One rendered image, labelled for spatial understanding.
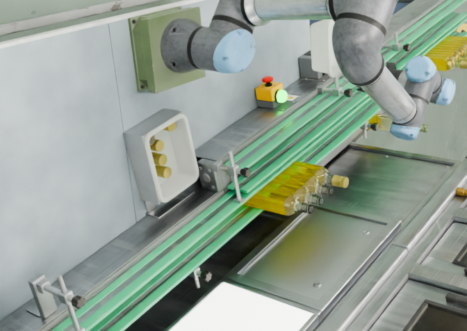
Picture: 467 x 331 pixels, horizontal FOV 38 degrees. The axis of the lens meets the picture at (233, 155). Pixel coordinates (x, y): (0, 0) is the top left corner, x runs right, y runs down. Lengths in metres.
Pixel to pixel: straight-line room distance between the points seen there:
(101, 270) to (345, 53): 0.86
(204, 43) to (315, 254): 0.71
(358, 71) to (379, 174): 1.00
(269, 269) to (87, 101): 0.72
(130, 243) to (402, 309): 0.76
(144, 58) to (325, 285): 0.80
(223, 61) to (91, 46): 0.35
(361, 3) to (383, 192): 1.00
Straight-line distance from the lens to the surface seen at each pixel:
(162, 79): 1.93
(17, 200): 1.77
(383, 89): 1.66
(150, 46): 1.89
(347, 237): 2.13
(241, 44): 1.80
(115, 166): 1.95
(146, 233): 1.98
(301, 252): 2.09
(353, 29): 1.53
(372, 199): 2.37
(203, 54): 1.82
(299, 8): 1.70
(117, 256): 1.92
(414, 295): 1.97
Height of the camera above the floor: 2.17
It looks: 38 degrees down
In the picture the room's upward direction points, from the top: 101 degrees clockwise
